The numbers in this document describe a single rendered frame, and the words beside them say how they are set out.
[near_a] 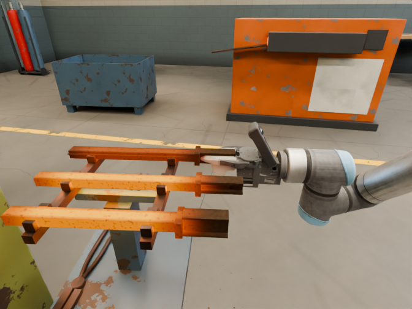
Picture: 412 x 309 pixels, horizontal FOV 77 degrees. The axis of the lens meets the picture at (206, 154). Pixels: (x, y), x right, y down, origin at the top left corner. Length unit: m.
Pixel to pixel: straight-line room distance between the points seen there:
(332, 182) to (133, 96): 3.38
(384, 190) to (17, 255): 0.96
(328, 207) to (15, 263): 0.84
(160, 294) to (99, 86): 3.53
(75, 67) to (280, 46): 2.69
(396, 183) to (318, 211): 0.19
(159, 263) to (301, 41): 2.88
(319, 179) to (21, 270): 0.83
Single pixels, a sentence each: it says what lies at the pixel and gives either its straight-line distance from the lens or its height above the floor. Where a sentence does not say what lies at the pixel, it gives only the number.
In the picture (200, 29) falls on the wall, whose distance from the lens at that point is 7.63.
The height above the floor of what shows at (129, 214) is 0.98.
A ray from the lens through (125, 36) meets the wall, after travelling 8.39.
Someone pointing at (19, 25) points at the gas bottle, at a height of 1.07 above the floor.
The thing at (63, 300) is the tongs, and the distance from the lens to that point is 0.75.
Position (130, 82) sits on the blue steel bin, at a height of 0.47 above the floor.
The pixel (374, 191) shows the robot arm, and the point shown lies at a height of 0.90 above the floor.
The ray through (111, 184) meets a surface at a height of 0.97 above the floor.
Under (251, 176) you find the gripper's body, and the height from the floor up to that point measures 0.93.
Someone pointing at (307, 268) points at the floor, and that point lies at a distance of 1.74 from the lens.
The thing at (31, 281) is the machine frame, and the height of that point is 0.62.
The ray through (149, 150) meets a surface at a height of 0.99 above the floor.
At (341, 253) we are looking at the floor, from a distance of 1.89.
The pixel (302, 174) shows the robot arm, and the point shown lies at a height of 0.96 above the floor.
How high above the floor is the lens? 1.30
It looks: 29 degrees down
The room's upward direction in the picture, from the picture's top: straight up
